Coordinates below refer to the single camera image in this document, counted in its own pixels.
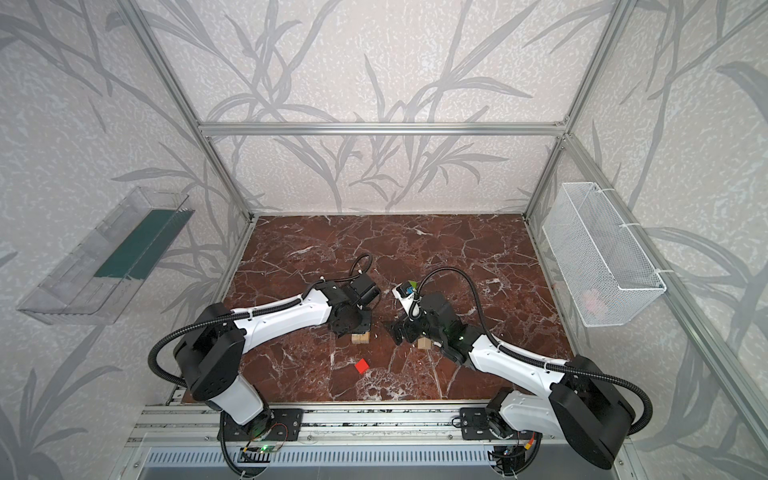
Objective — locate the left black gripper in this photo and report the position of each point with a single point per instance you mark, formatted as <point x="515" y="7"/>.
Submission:
<point x="349" y="323"/>

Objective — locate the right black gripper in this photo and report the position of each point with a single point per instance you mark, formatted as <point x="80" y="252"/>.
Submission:
<point x="411" y="329"/>

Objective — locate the wood block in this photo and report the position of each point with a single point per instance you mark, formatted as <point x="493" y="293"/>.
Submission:
<point x="359" y="339"/>

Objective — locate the red block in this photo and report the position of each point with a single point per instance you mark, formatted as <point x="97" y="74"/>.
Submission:
<point x="362" y="366"/>

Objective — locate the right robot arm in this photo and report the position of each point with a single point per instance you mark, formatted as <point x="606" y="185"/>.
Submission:
<point x="567" y="399"/>

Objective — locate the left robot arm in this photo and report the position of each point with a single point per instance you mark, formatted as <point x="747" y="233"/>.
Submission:
<point x="209" y="355"/>

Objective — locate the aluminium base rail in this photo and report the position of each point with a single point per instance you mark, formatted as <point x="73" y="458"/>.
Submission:
<point x="326" y="424"/>

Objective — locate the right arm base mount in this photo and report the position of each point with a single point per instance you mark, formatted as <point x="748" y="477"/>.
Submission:
<point x="480" y="425"/>

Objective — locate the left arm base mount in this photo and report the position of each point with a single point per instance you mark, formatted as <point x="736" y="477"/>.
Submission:
<point x="281" y="425"/>

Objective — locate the white wire basket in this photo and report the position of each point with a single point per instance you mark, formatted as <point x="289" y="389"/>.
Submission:
<point x="608" y="274"/>

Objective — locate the clear plastic wall bin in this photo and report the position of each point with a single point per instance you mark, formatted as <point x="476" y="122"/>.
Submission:
<point x="95" y="282"/>

